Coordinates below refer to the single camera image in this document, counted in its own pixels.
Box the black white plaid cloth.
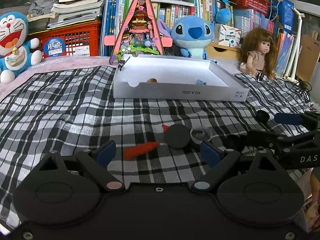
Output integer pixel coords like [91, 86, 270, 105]
[1, 66, 310, 229]

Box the brown-haired baby doll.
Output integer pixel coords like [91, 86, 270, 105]
[239, 27, 278, 79]

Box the orange carrot toy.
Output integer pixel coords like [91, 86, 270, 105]
[123, 142, 160, 160]

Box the stack of books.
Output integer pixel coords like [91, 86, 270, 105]
[27, 0, 105, 31]

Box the red basket on books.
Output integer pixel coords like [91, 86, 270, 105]
[230, 0, 270, 16]

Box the white patterned tissue box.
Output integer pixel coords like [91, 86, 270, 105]
[214, 24, 241, 48]

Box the small red toy piece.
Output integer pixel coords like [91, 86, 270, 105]
[162, 124, 170, 133]

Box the brown wooden toy piece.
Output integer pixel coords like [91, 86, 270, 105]
[147, 78, 157, 83]

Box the pink triangular toy house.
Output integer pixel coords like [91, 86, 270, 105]
[104, 0, 173, 65]

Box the white shallow cardboard box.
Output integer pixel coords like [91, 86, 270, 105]
[113, 55, 249, 102]

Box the red plastic crate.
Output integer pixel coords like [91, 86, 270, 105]
[27, 21, 101, 56]

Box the Doraemon plush toy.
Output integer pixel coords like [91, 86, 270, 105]
[1, 11, 42, 84]

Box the black binder clip on box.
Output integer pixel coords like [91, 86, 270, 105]
[117, 56, 131, 71]

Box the blue Stitch plush toy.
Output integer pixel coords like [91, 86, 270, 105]
[157, 15, 214, 60]

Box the wooden drawer box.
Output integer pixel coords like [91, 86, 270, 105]
[206, 42, 240, 60]

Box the black round lid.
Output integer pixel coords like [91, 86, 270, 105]
[164, 124, 190, 149]

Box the white lamp stand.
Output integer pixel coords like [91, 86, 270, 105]
[283, 7, 305, 83]

